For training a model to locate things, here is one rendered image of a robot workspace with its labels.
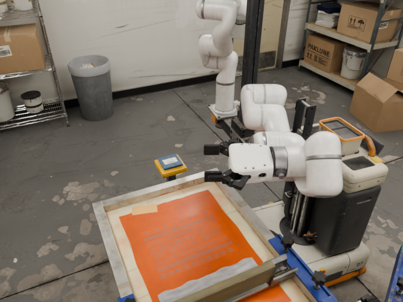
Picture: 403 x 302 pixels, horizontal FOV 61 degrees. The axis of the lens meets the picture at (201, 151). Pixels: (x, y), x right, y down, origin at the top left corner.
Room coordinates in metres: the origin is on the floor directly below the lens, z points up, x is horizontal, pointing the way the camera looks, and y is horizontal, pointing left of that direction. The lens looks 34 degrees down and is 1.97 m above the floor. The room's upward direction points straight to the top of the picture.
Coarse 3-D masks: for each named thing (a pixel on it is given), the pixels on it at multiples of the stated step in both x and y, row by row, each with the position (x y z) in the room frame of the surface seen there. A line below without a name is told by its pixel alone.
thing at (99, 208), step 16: (192, 176) 1.24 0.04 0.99; (144, 192) 1.13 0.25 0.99; (160, 192) 1.15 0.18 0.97; (224, 192) 1.16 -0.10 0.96; (96, 208) 1.03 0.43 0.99; (112, 208) 1.06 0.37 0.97; (240, 208) 1.03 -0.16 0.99; (256, 224) 0.94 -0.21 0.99; (112, 240) 0.86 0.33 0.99; (112, 256) 0.79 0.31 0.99; (128, 288) 0.66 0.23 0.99; (304, 288) 0.67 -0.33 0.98
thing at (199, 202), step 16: (208, 192) 1.17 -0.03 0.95; (176, 208) 1.07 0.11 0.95; (192, 208) 1.07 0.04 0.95; (208, 208) 1.07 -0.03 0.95; (224, 224) 0.98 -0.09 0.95; (240, 240) 0.89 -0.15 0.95; (224, 256) 0.82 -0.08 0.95; (240, 256) 0.82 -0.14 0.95; (256, 256) 0.82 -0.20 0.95; (208, 272) 0.75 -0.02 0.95; (272, 288) 0.69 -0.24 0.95
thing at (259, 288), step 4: (264, 284) 0.68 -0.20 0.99; (256, 288) 0.66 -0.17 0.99; (260, 288) 0.66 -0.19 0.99; (264, 288) 0.66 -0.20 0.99; (244, 292) 0.65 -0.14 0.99; (248, 292) 0.65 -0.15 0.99; (252, 292) 0.65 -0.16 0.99; (256, 292) 0.65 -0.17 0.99; (236, 296) 0.63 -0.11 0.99; (240, 296) 0.63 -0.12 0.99; (244, 296) 0.63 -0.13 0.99; (248, 296) 0.64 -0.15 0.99; (228, 300) 0.62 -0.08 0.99; (232, 300) 0.62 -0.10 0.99; (236, 300) 0.62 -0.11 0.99
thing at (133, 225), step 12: (120, 216) 1.02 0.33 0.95; (132, 216) 1.02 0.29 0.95; (144, 216) 1.02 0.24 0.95; (156, 216) 1.02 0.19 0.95; (168, 216) 1.02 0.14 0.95; (132, 228) 0.95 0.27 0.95; (144, 228) 0.95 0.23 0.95; (132, 240) 0.89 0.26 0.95; (144, 252) 0.84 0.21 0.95; (144, 264) 0.78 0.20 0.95; (144, 276) 0.73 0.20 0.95; (156, 276) 0.73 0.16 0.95; (180, 276) 0.73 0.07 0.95; (192, 276) 0.73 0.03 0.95; (156, 288) 0.69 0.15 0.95; (168, 288) 0.69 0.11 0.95; (156, 300) 0.64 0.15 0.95
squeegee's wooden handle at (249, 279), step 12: (264, 264) 0.70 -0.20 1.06; (240, 276) 0.66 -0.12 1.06; (252, 276) 0.66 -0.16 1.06; (264, 276) 0.68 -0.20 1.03; (204, 288) 0.62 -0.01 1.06; (216, 288) 0.62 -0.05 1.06; (228, 288) 0.62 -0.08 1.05; (240, 288) 0.64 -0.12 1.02; (252, 288) 0.66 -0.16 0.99; (180, 300) 0.58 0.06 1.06; (192, 300) 0.58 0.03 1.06; (204, 300) 0.59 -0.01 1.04; (216, 300) 0.60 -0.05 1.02
